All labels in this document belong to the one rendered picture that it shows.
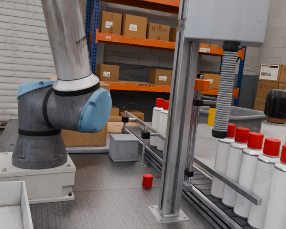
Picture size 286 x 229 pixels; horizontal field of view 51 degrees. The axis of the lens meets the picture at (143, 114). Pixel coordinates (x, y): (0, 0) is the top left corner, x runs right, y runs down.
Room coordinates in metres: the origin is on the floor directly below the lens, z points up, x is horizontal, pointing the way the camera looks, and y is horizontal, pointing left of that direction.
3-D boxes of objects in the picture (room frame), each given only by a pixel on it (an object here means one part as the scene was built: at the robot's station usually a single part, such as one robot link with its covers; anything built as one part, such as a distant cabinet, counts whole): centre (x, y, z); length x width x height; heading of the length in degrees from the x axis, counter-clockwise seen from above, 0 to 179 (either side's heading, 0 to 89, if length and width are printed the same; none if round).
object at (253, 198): (1.10, -0.08, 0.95); 1.07 x 0.01 x 0.01; 19
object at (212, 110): (0.84, -0.20, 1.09); 0.03 x 0.01 x 0.06; 109
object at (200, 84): (0.82, -0.17, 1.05); 0.10 x 0.04 x 0.33; 109
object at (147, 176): (0.93, -0.04, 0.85); 0.03 x 0.03 x 0.03
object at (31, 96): (0.82, 0.28, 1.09); 0.13 x 0.12 x 0.14; 67
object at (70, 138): (1.37, 0.31, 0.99); 0.30 x 0.24 x 0.27; 20
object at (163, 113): (1.19, -0.10, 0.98); 0.05 x 0.05 x 0.20
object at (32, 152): (0.82, 0.28, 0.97); 0.15 x 0.15 x 0.10
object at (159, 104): (1.25, -0.07, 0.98); 0.05 x 0.05 x 0.20
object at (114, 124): (1.78, 0.12, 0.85); 0.30 x 0.26 x 0.04; 19
